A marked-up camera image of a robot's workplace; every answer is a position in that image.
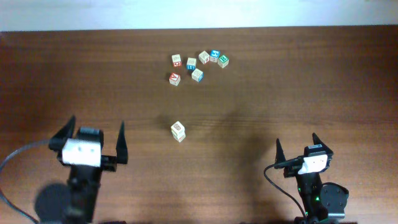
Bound wooden block red bottom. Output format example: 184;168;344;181
170;121;185;136

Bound plain wooden block blue side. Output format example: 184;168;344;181
191;68;204;82

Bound wooden block blue letters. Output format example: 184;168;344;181
186;57;197;70

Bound wooden block yellow side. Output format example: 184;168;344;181
174;135;186;142

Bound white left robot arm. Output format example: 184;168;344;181
35;116;128;223

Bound wooden block red print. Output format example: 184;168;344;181
198;50;210;64

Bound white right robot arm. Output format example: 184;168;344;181
273;133;349;224

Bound wooden block green R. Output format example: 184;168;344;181
218;55;229;68

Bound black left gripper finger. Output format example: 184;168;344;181
116;122;128;164
49;115;76;151

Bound wooden block green V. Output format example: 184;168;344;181
172;131;185;137

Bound wooden block red G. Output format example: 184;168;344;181
172;54;182;67

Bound wooden block blue S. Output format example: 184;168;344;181
210;50;220;63

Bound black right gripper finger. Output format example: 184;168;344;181
274;138;286;169
312;133;333;156

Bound wooden block red V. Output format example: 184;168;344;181
169;73;181;86

